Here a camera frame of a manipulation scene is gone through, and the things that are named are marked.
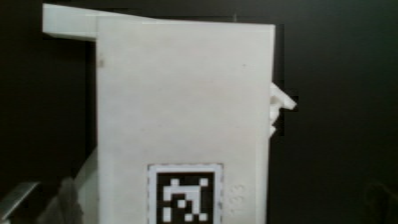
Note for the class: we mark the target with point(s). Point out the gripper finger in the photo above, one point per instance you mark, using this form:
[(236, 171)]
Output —
[(49, 203)]

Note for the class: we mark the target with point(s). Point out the white cabinet top block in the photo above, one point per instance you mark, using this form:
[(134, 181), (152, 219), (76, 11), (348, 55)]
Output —
[(184, 78)]

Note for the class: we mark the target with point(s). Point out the white cabinet body box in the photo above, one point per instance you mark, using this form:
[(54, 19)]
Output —
[(282, 102)]

